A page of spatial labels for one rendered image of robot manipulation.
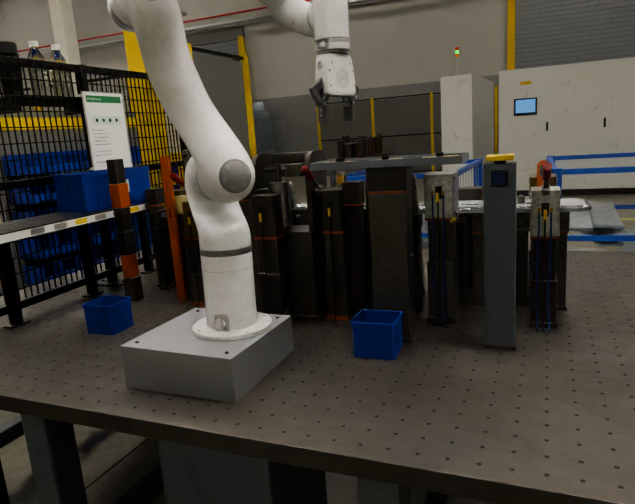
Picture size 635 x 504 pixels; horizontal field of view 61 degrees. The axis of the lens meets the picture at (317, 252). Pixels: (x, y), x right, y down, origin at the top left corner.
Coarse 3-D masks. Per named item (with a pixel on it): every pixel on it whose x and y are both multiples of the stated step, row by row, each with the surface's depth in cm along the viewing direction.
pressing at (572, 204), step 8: (480, 200) 167; (528, 200) 160; (560, 200) 156; (568, 200) 155; (576, 200) 154; (584, 200) 155; (424, 208) 158; (464, 208) 153; (472, 208) 152; (480, 208) 152; (520, 208) 148; (528, 208) 147; (560, 208) 144; (568, 208) 143; (576, 208) 143; (584, 208) 142; (592, 208) 144
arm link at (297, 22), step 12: (264, 0) 122; (276, 0) 122; (288, 0) 131; (300, 0) 135; (276, 12) 128; (288, 12) 132; (300, 12) 135; (288, 24) 134; (300, 24) 135; (312, 36) 138
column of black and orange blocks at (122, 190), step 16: (112, 160) 183; (112, 176) 184; (112, 192) 186; (128, 192) 189; (128, 208) 189; (128, 224) 189; (128, 240) 189; (128, 256) 190; (128, 272) 191; (128, 288) 193
